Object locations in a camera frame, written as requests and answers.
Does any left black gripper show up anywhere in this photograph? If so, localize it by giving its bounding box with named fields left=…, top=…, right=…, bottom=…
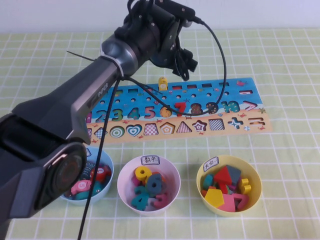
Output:
left=149, top=21, right=198, bottom=81

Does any red number seven piece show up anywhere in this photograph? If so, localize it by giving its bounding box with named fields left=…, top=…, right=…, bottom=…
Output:
left=174, top=102, right=187, bottom=118

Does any colourful wooden puzzle board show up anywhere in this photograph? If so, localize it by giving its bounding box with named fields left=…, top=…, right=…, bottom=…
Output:
left=86, top=77, right=274, bottom=146

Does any white label on pink bowl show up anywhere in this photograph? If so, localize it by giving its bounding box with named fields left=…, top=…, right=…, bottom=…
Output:
left=141, top=155, right=161, bottom=166

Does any white label on yellow bowl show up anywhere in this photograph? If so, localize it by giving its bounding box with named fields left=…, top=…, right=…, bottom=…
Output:
left=203, top=156, right=220, bottom=172

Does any grey-blue number six piece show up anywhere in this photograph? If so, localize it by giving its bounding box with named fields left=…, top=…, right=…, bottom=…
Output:
left=145, top=174, right=165, bottom=196

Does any red triangle piece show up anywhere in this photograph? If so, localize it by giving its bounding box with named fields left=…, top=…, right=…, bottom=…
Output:
left=213, top=166, right=232, bottom=186

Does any teal shape piece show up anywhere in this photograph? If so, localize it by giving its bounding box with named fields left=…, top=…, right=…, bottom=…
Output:
left=202, top=174, right=215, bottom=191

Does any grey-blue trapezoid piece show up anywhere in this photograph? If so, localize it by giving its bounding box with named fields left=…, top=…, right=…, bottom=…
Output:
left=225, top=164, right=243, bottom=185

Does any yellow number nine piece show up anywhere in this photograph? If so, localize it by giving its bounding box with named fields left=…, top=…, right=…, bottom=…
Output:
left=134, top=166, right=153, bottom=182

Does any orange number piece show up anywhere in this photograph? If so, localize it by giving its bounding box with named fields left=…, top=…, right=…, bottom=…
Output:
left=159, top=174, right=168, bottom=193

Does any light blue plastic bowl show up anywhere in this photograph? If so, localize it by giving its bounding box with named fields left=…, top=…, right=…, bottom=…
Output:
left=59, top=146, right=115, bottom=207

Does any pink plastic bowl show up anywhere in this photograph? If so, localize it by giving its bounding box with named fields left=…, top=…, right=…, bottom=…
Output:
left=116, top=154, right=182, bottom=217

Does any red shape piece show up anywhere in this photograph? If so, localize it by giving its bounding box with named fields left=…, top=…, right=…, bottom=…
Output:
left=217, top=182, right=230, bottom=195

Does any yellow plastic bowl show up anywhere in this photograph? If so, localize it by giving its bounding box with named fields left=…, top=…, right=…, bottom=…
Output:
left=196, top=154, right=263, bottom=218

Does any yellow equals sign piece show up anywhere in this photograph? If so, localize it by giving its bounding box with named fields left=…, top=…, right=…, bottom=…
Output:
left=237, top=178, right=252, bottom=195

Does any yellow pentagon piece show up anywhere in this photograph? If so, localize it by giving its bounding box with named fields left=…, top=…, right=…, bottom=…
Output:
left=204, top=188, right=225, bottom=209

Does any red fish piece numbered one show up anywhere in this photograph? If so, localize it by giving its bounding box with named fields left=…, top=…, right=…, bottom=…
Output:
left=89, top=164, right=112, bottom=185

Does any magenta number three piece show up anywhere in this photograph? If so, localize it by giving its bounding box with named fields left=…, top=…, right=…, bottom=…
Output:
left=152, top=192, right=170, bottom=208

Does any dark striped fish piece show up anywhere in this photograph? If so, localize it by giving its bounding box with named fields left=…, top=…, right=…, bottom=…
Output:
left=81, top=161, right=96, bottom=180

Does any teal number four piece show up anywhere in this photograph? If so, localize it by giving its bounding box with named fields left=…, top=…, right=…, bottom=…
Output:
left=131, top=194, right=151, bottom=211

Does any pink angled sign piece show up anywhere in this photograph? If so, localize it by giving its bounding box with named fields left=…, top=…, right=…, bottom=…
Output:
left=232, top=192, right=250, bottom=211

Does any pink square piece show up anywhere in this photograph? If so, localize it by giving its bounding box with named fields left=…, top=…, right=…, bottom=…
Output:
left=216, top=193, right=237, bottom=213

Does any teal fish piece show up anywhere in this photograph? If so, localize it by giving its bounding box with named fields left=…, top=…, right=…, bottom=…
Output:
left=90, top=181, right=105, bottom=198
left=71, top=192, right=91, bottom=201

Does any pink fish piece numbered five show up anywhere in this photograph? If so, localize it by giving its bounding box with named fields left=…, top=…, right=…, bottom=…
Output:
left=70, top=180, right=92, bottom=196

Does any green checked tablecloth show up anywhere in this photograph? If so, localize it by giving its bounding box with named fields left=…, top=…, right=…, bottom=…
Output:
left=0, top=28, right=320, bottom=240

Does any black zip tie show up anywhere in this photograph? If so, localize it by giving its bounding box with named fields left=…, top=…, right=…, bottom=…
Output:
left=66, top=50, right=95, bottom=62

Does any black camera cable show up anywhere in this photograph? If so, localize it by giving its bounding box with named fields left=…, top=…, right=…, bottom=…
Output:
left=77, top=16, right=228, bottom=240

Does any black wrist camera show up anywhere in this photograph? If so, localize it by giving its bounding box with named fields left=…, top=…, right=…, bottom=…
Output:
left=153, top=0, right=196, bottom=28

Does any black looped wrist cable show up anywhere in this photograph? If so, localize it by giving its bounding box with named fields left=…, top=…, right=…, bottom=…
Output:
left=126, top=0, right=151, bottom=23

